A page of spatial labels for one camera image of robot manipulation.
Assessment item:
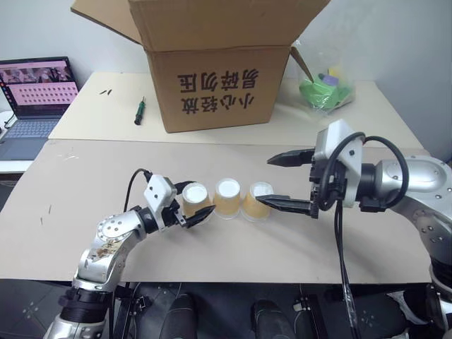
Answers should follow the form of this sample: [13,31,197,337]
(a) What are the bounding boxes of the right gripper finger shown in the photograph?
[266,148,315,169]
[255,194,319,220]

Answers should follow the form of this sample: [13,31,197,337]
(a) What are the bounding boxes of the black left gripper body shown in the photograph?
[161,190,188,231]

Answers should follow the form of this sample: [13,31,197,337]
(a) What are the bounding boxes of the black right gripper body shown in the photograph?
[308,155,349,220]

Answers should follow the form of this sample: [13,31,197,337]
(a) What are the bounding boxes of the yellow paper cup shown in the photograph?
[242,181,275,223]
[181,182,214,220]
[213,178,242,220]

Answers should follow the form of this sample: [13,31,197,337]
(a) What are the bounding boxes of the clear plastic bag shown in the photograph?
[291,38,357,117]

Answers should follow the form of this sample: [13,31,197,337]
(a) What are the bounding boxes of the green plastic bag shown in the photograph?
[299,78,351,109]

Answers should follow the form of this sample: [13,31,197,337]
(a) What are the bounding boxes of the green black screwdriver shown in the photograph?
[133,95,148,125]

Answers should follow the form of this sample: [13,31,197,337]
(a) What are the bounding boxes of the brown cardboard box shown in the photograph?
[70,0,332,134]

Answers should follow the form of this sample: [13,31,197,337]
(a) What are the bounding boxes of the dark rounded shape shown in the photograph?
[251,299,284,339]
[168,295,197,339]

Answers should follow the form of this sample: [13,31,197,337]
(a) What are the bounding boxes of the grey laptop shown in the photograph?
[0,56,82,162]

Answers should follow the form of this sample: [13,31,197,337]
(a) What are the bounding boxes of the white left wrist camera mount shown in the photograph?
[143,174,178,232]

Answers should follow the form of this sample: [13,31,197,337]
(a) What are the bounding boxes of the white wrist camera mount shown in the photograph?
[313,119,364,208]
[143,174,178,232]

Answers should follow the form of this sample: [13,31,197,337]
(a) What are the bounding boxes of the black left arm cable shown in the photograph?
[123,169,153,213]

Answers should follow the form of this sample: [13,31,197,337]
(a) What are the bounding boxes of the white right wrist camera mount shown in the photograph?
[313,119,364,208]

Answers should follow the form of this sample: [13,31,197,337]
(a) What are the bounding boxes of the long black right arm cable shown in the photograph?
[323,131,367,339]

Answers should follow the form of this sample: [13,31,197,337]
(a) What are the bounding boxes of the short black right arm cable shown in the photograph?
[362,135,410,212]

